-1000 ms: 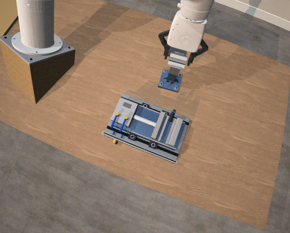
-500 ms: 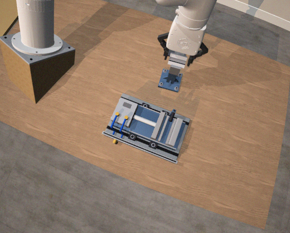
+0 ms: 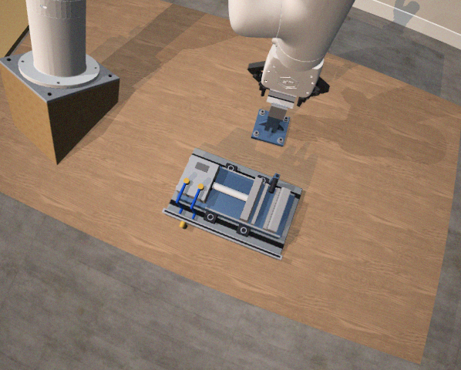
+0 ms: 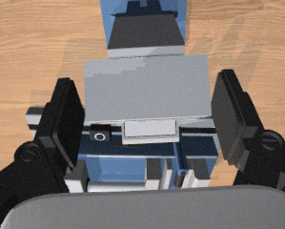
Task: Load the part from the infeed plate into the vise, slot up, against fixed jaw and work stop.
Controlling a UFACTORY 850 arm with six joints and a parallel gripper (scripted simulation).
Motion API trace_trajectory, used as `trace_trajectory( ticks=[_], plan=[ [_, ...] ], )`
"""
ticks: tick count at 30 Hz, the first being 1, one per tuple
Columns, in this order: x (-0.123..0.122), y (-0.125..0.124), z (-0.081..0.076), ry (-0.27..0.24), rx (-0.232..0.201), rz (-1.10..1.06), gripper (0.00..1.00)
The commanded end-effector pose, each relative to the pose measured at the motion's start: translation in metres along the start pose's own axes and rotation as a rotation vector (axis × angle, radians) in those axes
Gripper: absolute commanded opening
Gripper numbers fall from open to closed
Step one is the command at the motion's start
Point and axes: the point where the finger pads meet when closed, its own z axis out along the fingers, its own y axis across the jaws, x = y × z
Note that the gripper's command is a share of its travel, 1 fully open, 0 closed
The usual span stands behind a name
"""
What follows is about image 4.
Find grey slotted metal block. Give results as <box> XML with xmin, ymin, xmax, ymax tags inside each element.
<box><xmin>84</xmin><ymin>54</ymin><xmax>212</xmax><ymax>124</ymax></box>

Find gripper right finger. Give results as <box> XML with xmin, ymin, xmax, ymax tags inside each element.
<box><xmin>211</xmin><ymin>69</ymin><xmax>285</xmax><ymax>192</ymax></box>

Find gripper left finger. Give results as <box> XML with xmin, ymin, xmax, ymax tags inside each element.
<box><xmin>0</xmin><ymin>77</ymin><xmax>85</xmax><ymax>227</ymax></box>

